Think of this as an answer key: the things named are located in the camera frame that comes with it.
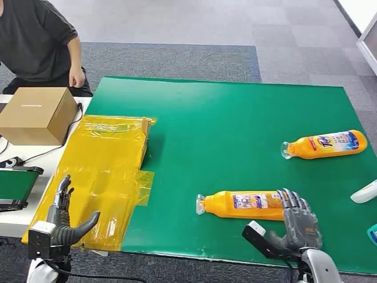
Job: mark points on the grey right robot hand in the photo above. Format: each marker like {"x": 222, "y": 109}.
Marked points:
{"x": 300, "y": 224}

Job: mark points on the person's hand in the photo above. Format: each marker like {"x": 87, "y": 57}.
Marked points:
{"x": 77, "y": 78}

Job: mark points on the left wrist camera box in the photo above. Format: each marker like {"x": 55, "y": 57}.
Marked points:
{"x": 41, "y": 242}

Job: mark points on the teal packaged item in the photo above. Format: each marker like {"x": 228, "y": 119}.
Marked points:
{"x": 372, "y": 234}

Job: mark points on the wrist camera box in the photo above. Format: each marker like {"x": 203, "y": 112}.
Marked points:
{"x": 260, "y": 238}
{"x": 41, "y": 242}

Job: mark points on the person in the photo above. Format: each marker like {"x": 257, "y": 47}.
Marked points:
{"x": 38, "y": 43}

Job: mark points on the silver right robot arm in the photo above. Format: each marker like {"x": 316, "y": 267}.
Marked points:
{"x": 319, "y": 267}

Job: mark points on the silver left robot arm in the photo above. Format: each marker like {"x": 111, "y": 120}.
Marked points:
{"x": 44, "y": 273}

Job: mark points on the white side table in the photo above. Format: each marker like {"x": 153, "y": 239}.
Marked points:
{"x": 26, "y": 172}

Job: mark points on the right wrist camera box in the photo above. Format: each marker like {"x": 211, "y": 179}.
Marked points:
{"x": 260, "y": 238}

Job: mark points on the small green conveyor belt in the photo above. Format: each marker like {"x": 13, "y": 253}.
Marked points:
{"x": 16, "y": 185}

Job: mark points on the orange bottle with ingredients label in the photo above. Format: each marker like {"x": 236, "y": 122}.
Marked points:
{"x": 241, "y": 204}

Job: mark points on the white plastic bottle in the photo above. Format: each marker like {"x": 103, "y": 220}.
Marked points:
{"x": 365, "y": 192}

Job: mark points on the white framed board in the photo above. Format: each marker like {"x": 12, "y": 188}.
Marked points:
{"x": 368, "y": 43}

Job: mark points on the orange Tide detergent bottle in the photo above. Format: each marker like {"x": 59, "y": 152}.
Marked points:
{"x": 326, "y": 144}

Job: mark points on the yellow taped cardboard box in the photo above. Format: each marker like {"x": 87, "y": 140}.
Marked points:
{"x": 100, "y": 172}

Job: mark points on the green table mat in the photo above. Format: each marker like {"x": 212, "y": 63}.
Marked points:
{"x": 235, "y": 156}

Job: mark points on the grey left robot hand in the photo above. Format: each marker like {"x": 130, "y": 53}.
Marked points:
{"x": 63, "y": 230}

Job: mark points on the brown cardboard box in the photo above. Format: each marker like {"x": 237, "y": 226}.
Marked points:
{"x": 36, "y": 115}

